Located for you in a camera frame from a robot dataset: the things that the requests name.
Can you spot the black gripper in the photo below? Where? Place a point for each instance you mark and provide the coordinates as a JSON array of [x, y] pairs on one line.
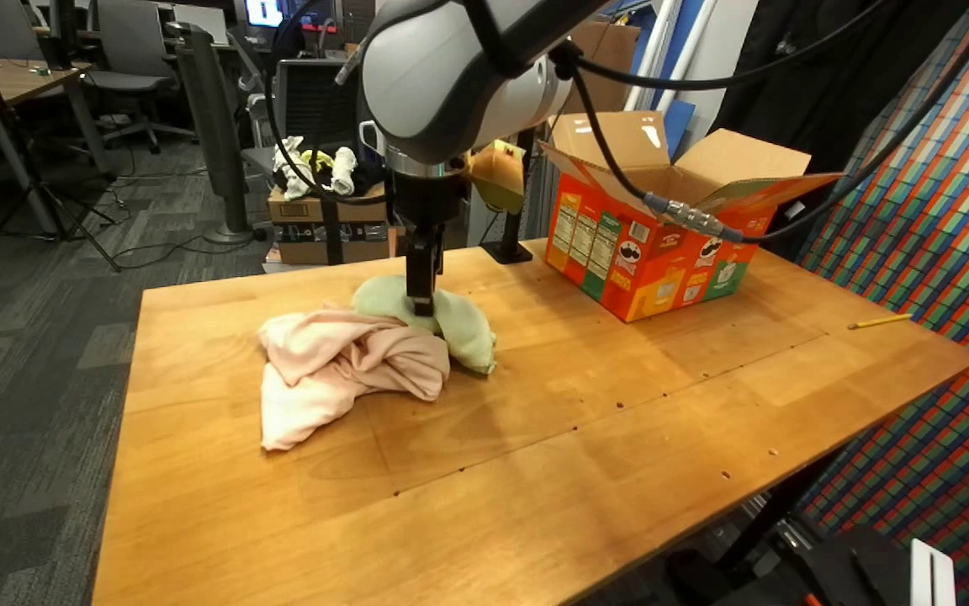
[[429, 196]]

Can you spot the light green cloth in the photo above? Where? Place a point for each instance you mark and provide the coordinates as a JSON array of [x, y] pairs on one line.
[[468, 337]]

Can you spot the pink cloth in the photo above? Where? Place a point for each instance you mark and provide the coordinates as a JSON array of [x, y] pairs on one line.
[[328, 358]]

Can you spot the brown cardboard box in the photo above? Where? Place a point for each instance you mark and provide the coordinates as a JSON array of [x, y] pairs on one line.
[[305, 209]]

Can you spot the orange Pringles cardboard box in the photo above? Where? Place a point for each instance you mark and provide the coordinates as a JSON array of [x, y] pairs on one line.
[[665, 264]]

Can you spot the white and yellow bundle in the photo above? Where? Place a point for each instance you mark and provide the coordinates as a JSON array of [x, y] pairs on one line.
[[293, 171]]

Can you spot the black open cabinet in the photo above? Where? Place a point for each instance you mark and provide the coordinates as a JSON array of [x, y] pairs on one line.
[[319, 105]]

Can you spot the black tower column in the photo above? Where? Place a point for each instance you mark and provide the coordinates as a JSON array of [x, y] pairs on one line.
[[217, 136]]

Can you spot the large brown cardboard sheet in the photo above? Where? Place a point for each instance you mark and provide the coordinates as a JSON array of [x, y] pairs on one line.
[[607, 63]]

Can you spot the blue sheet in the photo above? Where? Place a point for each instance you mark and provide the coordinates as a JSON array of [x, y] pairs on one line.
[[681, 129]]

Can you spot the white pole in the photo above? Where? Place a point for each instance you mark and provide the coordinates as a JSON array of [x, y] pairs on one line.
[[681, 46], [651, 53]]

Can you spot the grey office chair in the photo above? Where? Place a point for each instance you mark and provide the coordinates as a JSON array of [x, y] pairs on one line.
[[134, 46]]

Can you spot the black tripod stand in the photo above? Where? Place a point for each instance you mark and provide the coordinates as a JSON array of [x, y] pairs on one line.
[[45, 195]]

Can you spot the black curtain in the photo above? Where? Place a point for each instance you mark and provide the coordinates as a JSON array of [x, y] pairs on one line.
[[822, 113]]

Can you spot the yellow pencil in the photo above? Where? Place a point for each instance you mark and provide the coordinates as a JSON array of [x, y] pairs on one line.
[[880, 321]]

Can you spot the wooden office desk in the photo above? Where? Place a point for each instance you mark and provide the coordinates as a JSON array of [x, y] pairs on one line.
[[2, 86]]

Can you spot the colourful patterned backdrop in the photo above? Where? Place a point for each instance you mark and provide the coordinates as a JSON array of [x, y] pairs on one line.
[[935, 281]]

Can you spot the black stand with white plate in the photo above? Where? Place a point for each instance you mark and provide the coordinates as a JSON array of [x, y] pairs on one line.
[[844, 573]]

